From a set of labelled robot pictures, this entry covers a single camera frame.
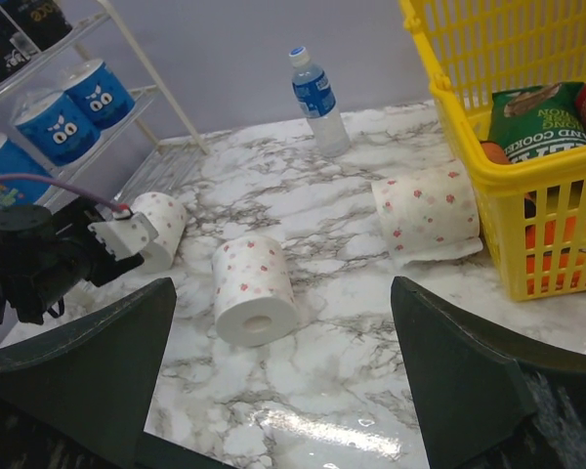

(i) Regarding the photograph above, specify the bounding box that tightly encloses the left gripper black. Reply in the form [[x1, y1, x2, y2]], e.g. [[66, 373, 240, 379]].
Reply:
[[23, 199, 145, 322]]

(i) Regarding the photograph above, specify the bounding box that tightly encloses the yellow plastic shopping basket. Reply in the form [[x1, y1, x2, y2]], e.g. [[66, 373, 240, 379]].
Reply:
[[400, 1, 586, 301]]

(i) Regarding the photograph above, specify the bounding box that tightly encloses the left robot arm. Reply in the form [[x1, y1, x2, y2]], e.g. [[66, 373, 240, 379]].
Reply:
[[0, 197, 145, 324]]

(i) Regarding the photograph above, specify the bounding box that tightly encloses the white metal shelf rack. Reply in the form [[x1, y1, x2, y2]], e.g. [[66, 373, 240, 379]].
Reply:
[[0, 1, 207, 209]]

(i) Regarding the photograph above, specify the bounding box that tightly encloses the blue sea monsters roll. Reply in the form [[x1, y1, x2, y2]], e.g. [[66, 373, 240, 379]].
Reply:
[[60, 59, 135, 130]]

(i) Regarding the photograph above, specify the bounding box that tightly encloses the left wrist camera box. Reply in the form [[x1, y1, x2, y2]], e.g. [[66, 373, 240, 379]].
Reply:
[[87, 210, 158, 261]]

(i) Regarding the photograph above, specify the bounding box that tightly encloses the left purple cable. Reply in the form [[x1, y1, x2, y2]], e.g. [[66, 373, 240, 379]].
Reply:
[[0, 173, 128, 214]]

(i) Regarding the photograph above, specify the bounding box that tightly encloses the floral roll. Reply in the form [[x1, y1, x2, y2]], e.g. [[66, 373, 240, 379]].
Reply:
[[212, 234, 302, 347], [132, 192, 188, 274], [371, 160, 483, 268]]

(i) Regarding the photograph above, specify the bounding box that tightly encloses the clear water bottle blue label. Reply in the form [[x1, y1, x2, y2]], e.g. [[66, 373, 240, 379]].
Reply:
[[288, 46, 351, 156]]

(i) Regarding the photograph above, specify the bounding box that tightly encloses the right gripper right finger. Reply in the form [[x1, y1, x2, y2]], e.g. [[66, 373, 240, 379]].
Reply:
[[391, 277, 586, 468]]

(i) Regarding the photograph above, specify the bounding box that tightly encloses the green snack bag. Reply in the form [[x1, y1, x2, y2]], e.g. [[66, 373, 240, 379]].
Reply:
[[488, 82, 586, 164]]

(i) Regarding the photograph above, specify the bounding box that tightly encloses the orange snack packet in basket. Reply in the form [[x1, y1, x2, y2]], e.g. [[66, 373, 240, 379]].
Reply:
[[481, 141, 510, 165]]

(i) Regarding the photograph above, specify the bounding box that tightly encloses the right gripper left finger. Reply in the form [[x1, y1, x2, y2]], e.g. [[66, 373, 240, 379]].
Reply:
[[0, 277, 177, 468]]

